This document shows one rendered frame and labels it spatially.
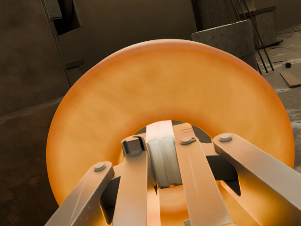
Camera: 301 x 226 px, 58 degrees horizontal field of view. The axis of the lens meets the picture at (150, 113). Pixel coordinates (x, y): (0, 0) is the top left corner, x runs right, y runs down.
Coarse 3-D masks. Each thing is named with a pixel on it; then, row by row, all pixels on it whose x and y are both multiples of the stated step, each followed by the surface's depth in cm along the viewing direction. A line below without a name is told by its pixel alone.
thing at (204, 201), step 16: (176, 144) 14; (192, 144) 13; (192, 160) 12; (192, 176) 11; (208, 176) 10; (192, 192) 10; (208, 192) 9; (192, 208) 9; (208, 208) 9; (224, 208) 8; (192, 224) 8; (208, 224) 8; (224, 224) 8
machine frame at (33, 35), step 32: (0, 0) 43; (32, 0) 46; (0, 32) 44; (32, 32) 46; (0, 64) 44; (32, 64) 47; (64, 64) 58; (0, 96) 44; (32, 96) 47; (0, 128) 40; (32, 128) 42; (0, 160) 40; (32, 160) 43; (0, 192) 41; (32, 192) 43; (0, 224) 41; (32, 224) 44
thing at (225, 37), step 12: (228, 24) 270; (240, 24) 244; (192, 36) 269; (204, 36) 253; (216, 36) 247; (228, 36) 244; (240, 36) 246; (252, 36) 258; (228, 48) 247; (240, 48) 248; (252, 48) 257; (252, 60) 258
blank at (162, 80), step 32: (128, 64) 15; (160, 64) 15; (192, 64) 15; (224, 64) 15; (64, 96) 16; (96, 96) 15; (128, 96) 15; (160, 96) 15; (192, 96) 15; (224, 96) 15; (256, 96) 15; (64, 128) 16; (96, 128) 16; (128, 128) 16; (224, 128) 16; (256, 128) 16; (288, 128) 16; (64, 160) 17; (96, 160) 17; (288, 160) 17; (64, 192) 17; (160, 192) 20; (224, 192) 17; (256, 224) 18
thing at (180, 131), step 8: (176, 128) 17; (184, 128) 16; (192, 128) 16; (176, 136) 16; (184, 136) 15; (208, 144) 14; (208, 152) 13; (216, 152) 13; (208, 160) 13; (216, 160) 13; (224, 160) 13; (216, 168) 13; (224, 168) 13; (232, 168) 13; (216, 176) 13; (224, 176) 13; (232, 176) 13
